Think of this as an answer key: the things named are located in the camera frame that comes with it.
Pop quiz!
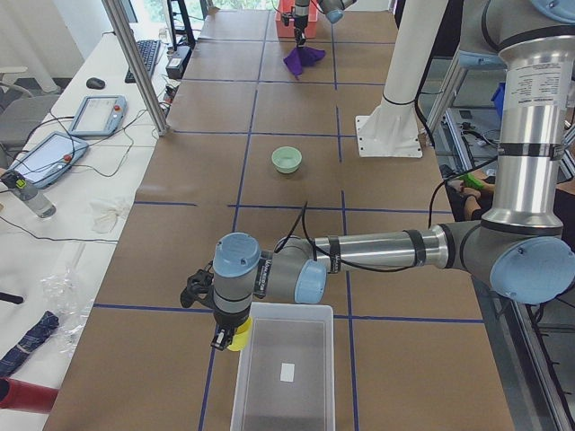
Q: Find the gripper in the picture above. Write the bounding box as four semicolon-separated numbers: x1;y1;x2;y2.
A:
211;307;250;350
293;4;309;48

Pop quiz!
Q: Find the purple microfiber cloth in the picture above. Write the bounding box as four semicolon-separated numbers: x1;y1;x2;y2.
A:
283;46;326;80

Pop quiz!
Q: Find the yellow paper cup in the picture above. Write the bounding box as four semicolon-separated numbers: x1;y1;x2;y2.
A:
227;317;252;351

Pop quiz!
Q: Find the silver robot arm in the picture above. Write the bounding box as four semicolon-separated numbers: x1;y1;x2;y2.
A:
207;1;574;350
290;0;356;48

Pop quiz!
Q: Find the black box device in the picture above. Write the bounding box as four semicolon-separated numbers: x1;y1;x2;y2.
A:
165;46;192;80

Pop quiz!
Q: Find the pink plastic tray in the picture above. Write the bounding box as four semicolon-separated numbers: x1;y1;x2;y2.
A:
275;0;319;39

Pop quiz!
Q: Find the clear plastic bin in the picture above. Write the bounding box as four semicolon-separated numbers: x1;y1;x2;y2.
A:
230;303;336;430

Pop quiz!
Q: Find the light green bowl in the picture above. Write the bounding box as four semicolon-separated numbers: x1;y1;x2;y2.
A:
271;146;303;174

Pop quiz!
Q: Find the black keyboard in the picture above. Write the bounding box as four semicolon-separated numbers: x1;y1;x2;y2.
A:
136;40;162;77

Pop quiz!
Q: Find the crumpled clear plastic wrap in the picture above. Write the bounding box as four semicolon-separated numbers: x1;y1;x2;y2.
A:
40;268;94;358

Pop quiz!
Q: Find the crumpled white tissue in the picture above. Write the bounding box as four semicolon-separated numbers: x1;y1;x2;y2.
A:
90;198;131;233

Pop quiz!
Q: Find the folded blue umbrella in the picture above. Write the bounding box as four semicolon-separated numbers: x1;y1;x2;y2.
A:
1;311;59;377

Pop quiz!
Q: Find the black computer mouse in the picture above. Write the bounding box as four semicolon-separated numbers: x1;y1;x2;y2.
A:
85;77;106;90

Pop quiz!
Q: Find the far teach pendant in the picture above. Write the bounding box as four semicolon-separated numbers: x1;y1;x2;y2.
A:
69;95;127;139

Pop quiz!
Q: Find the teach pendant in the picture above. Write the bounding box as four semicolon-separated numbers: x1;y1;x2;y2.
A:
10;132;89;189
69;95;127;139

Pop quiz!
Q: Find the red cylinder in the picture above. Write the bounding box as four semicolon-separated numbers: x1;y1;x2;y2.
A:
1;377;58;414

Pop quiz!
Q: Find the seated person in black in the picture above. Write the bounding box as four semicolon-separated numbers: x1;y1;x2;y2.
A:
447;172;574;228

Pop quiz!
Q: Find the near teach pendant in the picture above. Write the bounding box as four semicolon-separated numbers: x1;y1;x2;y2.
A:
10;132;89;189

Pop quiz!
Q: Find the clear water bottle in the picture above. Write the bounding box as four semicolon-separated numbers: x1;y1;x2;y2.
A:
1;170;57;218

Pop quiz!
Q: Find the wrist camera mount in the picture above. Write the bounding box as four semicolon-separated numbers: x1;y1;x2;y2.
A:
180;262;215;310

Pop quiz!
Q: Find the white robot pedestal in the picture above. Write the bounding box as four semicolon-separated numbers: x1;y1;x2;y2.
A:
356;0;448;158

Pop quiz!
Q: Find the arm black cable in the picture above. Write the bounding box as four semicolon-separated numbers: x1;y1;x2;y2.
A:
273;154;500;273

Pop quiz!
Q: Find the aluminium frame post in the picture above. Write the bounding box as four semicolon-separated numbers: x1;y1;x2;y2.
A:
102;0;169;136

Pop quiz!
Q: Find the green handled tool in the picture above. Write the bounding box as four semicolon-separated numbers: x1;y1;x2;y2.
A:
458;173;484;190

